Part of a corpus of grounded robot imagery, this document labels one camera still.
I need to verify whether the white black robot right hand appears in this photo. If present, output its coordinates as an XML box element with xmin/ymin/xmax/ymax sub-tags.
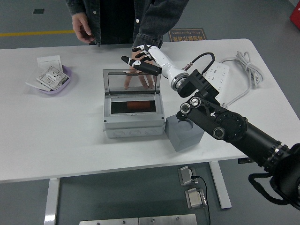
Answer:
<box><xmin>121</xmin><ymin>44</ymin><xmax>188</xmax><ymax>83</ymax></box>

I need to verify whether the person's right hand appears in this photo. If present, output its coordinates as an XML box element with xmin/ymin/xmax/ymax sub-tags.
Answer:
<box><xmin>72</xmin><ymin>11</ymin><xmax>94</xmax><ymax>43</ymax></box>

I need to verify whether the person's left hand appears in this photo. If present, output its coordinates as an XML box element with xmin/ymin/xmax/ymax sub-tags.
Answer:
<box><xmin>123</xmin><ymin>46</ymin><xmax>157</xmax><ymax>90</ymax></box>

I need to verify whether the orange cylinder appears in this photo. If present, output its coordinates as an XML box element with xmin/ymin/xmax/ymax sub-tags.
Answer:
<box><xmin>126</xmin><ymin>101</ymin><xmax>150</xmax><ymax>109</ymax></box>

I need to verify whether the grey junction box with lid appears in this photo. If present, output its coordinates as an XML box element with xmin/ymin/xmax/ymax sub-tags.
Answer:
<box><xmin>102</xmin><ymin>68</ymin><xmax>166</xmax><ymax>139</ymax></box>

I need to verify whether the grey cube with round recess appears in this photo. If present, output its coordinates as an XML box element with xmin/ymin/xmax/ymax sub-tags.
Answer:
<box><xmin>165</xmin><ymin>114</ymin><xmax>205</xmax><ymax>153</ymax></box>

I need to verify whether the silver floor socket box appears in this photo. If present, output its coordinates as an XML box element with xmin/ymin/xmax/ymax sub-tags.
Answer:
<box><xmin>185</xmin><ymin>187</ymin><xmax>208</xmax><ymax>210</ymax></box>
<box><xmin>178</xmin><ymin>165</ymin><xmax>199</xmax><ymax>187</ymax></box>

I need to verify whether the person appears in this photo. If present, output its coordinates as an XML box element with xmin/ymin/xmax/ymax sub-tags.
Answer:
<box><xmin>65</xmin><ymin>0</ymin><xmax>189</xmax><ymax>49</ymax></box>

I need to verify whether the brown floor sign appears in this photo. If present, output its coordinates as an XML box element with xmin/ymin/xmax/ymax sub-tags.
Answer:
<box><xmin>167</xmin><ymin>28</ymin><xmax>207</xmax><ymax>42</ymax></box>

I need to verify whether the white socket panel with holes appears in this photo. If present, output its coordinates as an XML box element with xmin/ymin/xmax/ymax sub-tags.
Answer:
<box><xmin>36</xmin><ymin>65</ymin><xmax>70</xmax><ymax>91</ymax></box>

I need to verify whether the white power strip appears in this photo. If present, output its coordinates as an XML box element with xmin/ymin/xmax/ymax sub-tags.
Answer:
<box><xmin>205</xmin><ymin>61</ymin><xmax>230</xmax><ymax>99</ymax></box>

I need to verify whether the purple plastic tray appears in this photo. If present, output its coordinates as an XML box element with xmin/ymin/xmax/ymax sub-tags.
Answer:
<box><xmin>30</xmin><ymin>65</ymin><xmax>73</xmax><ymax>96</ymax></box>

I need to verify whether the white flat cover plate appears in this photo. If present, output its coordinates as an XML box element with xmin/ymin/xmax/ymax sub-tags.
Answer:
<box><xmin>25</xmin><ymin>67</ymin><xmax>52</xmax><ymax>92</ymax></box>

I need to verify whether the red object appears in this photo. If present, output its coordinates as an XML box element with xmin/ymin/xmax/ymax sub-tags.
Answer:
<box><xmin>289</xmin><ymin>0</ymin><xmax>300</xmax><ymax>30</ymax></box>

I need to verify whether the grey metal plate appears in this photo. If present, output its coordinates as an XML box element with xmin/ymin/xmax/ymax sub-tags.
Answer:
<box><xmin>79</xmin><ymin>217</ymin><xmax>139</xmax><ymax>225</ymax></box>

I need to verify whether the plain white switch panel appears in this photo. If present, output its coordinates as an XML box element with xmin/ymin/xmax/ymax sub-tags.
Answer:
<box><xmin>37</xmin><ymin>55</ymin><xmax>63</xmax><ymax>71</ymax></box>

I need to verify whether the white power cord with plug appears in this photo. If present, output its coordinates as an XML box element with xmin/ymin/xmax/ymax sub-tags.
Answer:
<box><xmin>219</xmin><ymin>51</ymin><xmax>263</xmax><ymax>109</ymax></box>

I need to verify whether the thin black floor cable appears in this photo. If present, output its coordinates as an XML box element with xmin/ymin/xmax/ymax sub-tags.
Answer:
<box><xmin>191</xmin><ymin>174</ymin><xmax>210</xmax><ymax>225</ymax></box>

